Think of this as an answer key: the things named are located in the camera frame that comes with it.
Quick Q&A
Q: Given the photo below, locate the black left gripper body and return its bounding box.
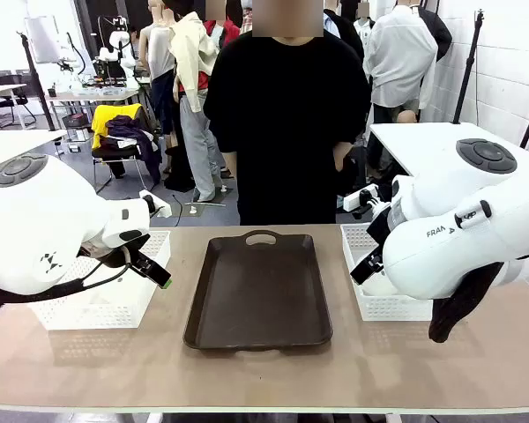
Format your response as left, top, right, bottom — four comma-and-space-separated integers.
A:
79, 235, 153, 269

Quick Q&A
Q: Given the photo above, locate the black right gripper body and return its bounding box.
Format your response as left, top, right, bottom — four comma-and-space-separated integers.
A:
365, 204, 400, 266

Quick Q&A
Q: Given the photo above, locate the person's left forearm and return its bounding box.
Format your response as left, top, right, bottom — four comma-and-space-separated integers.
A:
332, 140, 354, 171

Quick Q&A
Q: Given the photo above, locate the white perforated plastic basket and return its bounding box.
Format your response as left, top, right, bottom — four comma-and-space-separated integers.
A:
29, 229, 172, 331
339, 222, 434, 323

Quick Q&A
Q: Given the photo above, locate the black metal chair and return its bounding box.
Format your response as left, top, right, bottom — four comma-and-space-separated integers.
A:
91, 140, 164, 195

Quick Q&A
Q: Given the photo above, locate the dark brown plastic tray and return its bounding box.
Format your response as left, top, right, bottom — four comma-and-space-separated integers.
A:
183, 229, 334, 353

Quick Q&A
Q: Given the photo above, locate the dark purple garment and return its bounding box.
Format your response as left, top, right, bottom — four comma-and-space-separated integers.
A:
105, 114, 163, 184

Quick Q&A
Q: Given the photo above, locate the yellow garment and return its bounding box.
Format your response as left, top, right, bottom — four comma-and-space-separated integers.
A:
91, 103, 145, 151

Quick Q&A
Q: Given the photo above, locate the person in black shirt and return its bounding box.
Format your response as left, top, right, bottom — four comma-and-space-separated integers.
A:
203, 0, 372, 226

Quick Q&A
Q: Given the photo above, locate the black and red toolbox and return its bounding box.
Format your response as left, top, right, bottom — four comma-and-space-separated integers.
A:
61, 112, 90, 143

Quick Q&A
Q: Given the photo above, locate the background work desk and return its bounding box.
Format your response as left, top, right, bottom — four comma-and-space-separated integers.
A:
43, 86, 142, 118

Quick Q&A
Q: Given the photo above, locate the mannequin with white shirt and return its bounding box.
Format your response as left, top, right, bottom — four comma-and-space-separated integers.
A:
363, 0, 438, 125

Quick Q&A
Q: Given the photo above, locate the mannequin with black jacket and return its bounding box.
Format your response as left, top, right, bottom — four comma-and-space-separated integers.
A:
416, 6, 454, 63

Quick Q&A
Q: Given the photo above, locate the mannequin with white tank top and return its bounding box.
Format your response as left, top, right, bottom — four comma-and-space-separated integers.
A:
139, 0, 177, 137

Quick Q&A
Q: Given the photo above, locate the black office chair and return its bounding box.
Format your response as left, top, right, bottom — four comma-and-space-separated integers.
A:
0, 69, 37, 130

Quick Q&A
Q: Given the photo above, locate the mannequin with cream jacket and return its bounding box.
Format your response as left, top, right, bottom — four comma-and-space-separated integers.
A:
169, 8, 227, 204

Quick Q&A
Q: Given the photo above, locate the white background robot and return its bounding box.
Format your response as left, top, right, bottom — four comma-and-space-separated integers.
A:
97, 15, 138, 87

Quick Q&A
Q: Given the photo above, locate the white board on stand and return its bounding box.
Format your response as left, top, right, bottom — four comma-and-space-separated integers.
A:
24, 15, 62, 65

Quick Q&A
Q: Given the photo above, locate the person in red top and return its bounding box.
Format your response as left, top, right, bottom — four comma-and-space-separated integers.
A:
204, 0, 242, 49

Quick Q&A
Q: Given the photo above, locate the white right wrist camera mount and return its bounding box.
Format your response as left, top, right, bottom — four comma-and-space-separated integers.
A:
342, 184, 391, 221

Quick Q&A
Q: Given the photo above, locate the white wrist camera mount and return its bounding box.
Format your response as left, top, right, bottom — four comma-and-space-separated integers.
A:
342, 184, 391, 221
138, 189, 173, 219

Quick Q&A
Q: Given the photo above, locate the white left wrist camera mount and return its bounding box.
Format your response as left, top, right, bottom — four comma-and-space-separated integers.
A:
138, 189, 173, 219

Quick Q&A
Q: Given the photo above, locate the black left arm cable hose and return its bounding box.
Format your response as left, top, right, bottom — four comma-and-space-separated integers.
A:
0, 246, 131, 309

